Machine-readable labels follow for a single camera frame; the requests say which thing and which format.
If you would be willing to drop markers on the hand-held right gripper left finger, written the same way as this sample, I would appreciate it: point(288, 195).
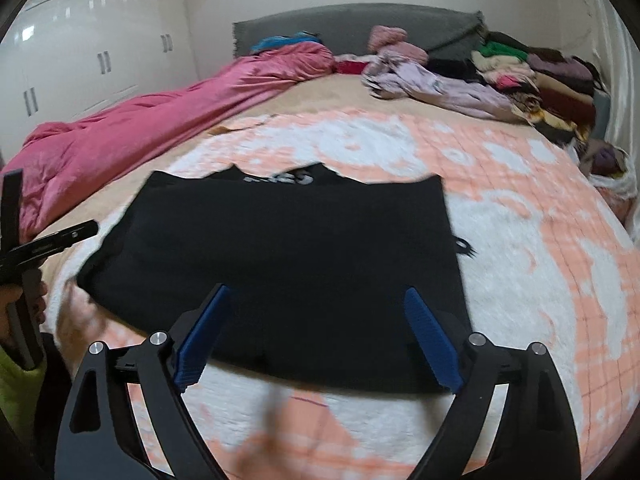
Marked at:
point(200, 340)

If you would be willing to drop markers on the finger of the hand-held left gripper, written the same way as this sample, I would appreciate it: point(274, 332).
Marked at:
point(65, 237)
point(12, 205)

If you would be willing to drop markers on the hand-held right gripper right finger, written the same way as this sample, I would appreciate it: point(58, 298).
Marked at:
point(435, 345)

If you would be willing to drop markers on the black sweater with orange cuffs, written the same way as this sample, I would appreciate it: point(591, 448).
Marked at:
point(300, 240)

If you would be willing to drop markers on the person's left forearm green sleeve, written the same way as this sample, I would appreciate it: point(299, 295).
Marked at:
point(15, 380)

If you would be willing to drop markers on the pile of mixed clothes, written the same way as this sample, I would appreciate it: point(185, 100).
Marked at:
point(550, 80)

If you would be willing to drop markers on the person's left hand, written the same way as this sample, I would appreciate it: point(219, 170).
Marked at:
point(37, 302)

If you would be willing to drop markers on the peach and white patterned blanket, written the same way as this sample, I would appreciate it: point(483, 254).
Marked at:
point(500, 260)

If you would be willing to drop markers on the pink duvet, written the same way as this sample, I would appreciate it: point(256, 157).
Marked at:
point(150, 115)

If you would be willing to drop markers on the white glossy wardrobe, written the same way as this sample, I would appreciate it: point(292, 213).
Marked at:
point(100, 35)

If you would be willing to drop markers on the bed with beige sheet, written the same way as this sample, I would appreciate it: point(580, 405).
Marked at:
point(310, 95)

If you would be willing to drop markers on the blue cloth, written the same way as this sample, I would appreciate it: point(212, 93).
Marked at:
point(280, 42)

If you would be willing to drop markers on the red cloth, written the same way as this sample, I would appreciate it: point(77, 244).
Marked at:
point(350, 66)

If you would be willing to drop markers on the pink knitted garment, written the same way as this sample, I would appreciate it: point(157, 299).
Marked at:
point(390, 35)

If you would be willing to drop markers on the grey headboard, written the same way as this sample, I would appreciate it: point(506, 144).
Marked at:
point(340, 20)

